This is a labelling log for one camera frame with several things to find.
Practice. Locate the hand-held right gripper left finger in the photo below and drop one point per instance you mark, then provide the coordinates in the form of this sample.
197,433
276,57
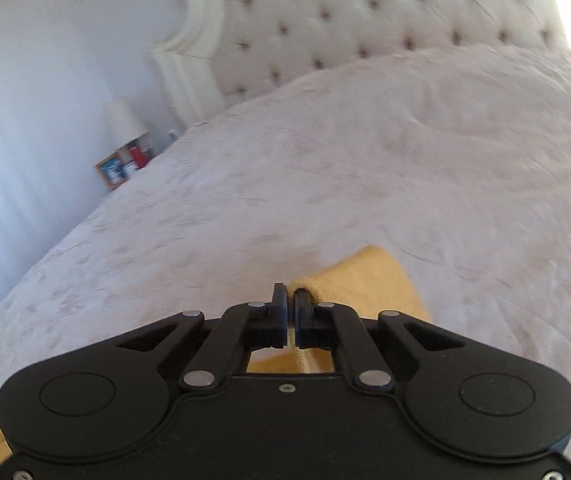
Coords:
274,320

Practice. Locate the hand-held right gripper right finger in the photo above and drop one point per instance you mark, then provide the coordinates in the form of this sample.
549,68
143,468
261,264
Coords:
306,322

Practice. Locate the yellow garment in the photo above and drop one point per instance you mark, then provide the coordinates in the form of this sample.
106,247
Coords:
365,280

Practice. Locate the small table clock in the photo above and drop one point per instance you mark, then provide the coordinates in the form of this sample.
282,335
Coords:
129,170

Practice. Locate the red cup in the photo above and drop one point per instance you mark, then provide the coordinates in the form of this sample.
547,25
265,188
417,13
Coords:
140,156

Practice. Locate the white table lamp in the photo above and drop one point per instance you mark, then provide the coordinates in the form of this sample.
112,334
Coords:
123,120

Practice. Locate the white sheer curtain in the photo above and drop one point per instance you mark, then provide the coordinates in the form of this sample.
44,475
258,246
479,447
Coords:
5,220

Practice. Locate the cream tufted headboard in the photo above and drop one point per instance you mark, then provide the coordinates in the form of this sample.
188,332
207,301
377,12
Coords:
365,10

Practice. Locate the wooden picture frame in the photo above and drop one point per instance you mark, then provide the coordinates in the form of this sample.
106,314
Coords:
110,172

